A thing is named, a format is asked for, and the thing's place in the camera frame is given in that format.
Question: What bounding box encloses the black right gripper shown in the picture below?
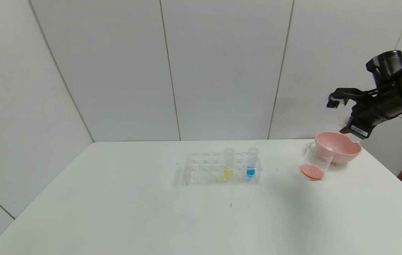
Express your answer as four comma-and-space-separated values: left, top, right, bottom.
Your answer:
339, 94, 402, 143

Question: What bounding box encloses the test tube with yellow pigment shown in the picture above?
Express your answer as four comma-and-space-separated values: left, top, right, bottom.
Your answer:
223, 148, 235, 179

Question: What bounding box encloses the clear glass beaker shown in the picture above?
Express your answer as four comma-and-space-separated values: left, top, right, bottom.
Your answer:
300, 142, 335, 182

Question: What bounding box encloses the test tube with blue pigment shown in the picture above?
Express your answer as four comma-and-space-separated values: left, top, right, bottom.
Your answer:
247, 148, 259, 178

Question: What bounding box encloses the clear acrylic test tube rack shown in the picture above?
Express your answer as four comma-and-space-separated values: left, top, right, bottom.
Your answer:
183, 152, 262, 186

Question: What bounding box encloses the pink bowl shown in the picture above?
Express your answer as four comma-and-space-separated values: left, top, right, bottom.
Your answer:
315, 131, 363, 165

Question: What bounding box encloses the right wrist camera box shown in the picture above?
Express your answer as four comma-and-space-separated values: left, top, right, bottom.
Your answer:
340, 119, 372, 139

